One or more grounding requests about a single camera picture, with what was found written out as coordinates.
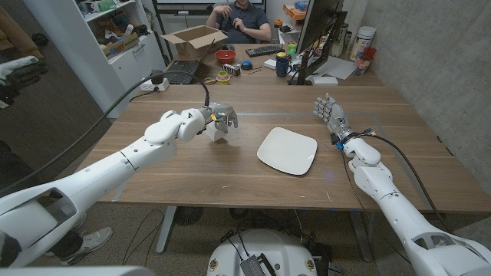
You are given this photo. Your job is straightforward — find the white shelf cabinet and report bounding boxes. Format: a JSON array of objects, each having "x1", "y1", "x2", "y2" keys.
[{"x1": 21, "y1": 0, "x2": 168, "y2": 120}]

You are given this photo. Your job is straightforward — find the white power strip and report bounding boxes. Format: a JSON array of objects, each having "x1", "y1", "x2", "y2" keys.
[{"x1": 137, "y1": 77, "x2": 171, "y2": 93}]

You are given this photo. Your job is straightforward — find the orange box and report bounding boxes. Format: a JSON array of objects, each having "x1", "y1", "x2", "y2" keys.
[{"x1": 282, "y1": 3, "x2": 308, "y2": 21}]

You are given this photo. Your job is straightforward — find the white paper sheet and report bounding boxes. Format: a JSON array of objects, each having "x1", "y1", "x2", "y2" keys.
[{"x1": 306, "y1": 54, "x2": 356, "y2": 81}]

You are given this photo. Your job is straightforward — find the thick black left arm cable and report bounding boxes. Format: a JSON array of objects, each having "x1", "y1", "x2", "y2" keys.
[{"x1": 0, "y1": 69, "x2": 212, "y2": 197}]

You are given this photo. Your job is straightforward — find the flat white box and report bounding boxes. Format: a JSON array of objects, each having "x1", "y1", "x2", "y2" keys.
[{"x1": 311, "y1": 75, "x2": 340, "y2": 87}]

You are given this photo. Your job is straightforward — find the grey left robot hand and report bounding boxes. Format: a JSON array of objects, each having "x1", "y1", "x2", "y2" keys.
[{"x1": 199, "y1": 101, "x2": 239, "y2": 135}]

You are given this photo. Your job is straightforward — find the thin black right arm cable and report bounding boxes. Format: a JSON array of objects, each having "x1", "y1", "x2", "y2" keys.
[{"x1": 338, "y1": 148, "x2": 411, "y2": 265}]

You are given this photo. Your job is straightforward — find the black round floor grille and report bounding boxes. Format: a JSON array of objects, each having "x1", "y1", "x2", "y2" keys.
[{"x1": 173, "y1": 206, "x2": 205, "y2": 227}]

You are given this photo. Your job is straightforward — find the dark blue mug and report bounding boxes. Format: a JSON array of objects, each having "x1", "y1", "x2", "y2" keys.
[{"x1": 275, "y1": 56, "x2": 294, "y2": 79}]

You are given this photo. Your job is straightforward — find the colourful stacked rings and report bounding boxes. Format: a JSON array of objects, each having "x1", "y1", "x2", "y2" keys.
[{"x1": 215, "y1": 70, "x2": 232, "y2": 86}]

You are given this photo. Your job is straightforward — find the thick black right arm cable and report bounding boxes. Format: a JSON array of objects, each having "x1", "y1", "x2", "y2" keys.
[{"x1": 359, "y1": 130, "x2": 450, "y2": 233}]

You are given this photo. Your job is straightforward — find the black keyboard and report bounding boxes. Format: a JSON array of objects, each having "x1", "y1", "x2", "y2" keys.
[{"x1": 245, "y1": 44, "x2": 285, "y2": 59}]

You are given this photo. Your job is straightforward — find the white cube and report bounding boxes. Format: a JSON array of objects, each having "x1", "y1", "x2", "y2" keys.
[{"x1": 204, "y1": 120, "x2": 229, "y2": 143}]

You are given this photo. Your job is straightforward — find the red bowl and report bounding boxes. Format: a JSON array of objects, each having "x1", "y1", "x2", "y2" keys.
[{"x1": 214, "y1": 49, "x2": 238, "y2": 65}]

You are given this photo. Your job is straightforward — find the white canister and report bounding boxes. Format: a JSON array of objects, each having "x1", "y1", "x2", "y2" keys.
[{"x1": 348, "y1": 25, "x2": 377, "y2": 62}]

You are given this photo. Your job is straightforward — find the black computer monitor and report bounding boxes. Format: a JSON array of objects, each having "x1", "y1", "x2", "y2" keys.
[{"x1": 295, "y1": 0, "x2": 348, "y2": 87}]

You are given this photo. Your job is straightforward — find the open cardboard box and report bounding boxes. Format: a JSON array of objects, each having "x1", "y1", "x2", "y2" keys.
[{"x1": 160, "y1": 25, "x2": 229, "y2": 60}]

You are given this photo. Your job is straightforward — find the seated person in dark shirt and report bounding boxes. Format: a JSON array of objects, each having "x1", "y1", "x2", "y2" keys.
[{"x1": 205, "y1": 0, "x2": 273, "y2": 44}]

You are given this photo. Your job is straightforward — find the black stand post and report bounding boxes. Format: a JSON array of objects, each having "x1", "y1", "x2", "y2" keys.
[{"x1": 152, "y1": 0, "x2": 172, "y2": 64}]

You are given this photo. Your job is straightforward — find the dark bottle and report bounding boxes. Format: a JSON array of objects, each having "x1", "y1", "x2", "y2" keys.
[{"x1": 331, "y1": 22, "x2": 351, "y2": 59}]

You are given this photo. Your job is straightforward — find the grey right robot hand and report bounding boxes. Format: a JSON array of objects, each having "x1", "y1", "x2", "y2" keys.
[{"x1": 311, "y1": 92, "x2": 356, "y2": 144}]

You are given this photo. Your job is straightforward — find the white sneaker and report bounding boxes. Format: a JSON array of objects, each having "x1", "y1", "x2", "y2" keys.
[
  {"x1": 58, "y1": 225, "x2": 114, "y2": 267},
  {"x1": 71, "y1": 210, "x2": 87, "y2": 231}
]

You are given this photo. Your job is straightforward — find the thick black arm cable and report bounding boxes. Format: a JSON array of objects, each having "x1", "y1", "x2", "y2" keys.
[
  {"x1": 359, "y1": 130, "x2": 450, "y2": 233},
  {"x1": 0, "y1": 69, "x2": 212, "y2": 197}
]

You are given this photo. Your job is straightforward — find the black power adapter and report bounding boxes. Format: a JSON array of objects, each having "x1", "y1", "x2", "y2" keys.
[{"x1": 150, "y1": 69, "x2": 166, "y2": 86}]

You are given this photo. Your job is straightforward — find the grey table leg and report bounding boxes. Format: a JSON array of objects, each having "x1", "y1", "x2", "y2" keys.
[
  {"x1": 350, "y1": 210, "x2": 375, "y2": 263},
  {"x1": 155, "y1": 205, "x2": 179, "y2": 255}
]

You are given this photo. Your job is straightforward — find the brown labelled carton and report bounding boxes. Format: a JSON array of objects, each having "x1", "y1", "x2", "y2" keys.
[{"x1": 101, "y1": 31, "x2": 141, "y2": 59}]

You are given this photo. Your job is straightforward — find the black and white block rack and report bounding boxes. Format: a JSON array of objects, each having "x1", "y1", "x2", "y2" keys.
[{"x1": 222, "y1": 62, "x2": 242, "y2": 77}]

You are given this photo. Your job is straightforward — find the white robot torso base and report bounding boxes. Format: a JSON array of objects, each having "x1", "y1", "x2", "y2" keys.
[{"x1": 206, "y1": 228, "x2": 319, "y2": 276}]

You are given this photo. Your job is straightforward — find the black laptop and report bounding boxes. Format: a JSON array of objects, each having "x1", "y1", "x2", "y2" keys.
[{"x1": 163, "y1": 38, "x2": 217, "y2": 86}]

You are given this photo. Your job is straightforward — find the white paper plate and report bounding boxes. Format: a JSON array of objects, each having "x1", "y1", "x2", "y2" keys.
[{"x1": 256, "y1": 126, "x2": 319, "y2": 176}]

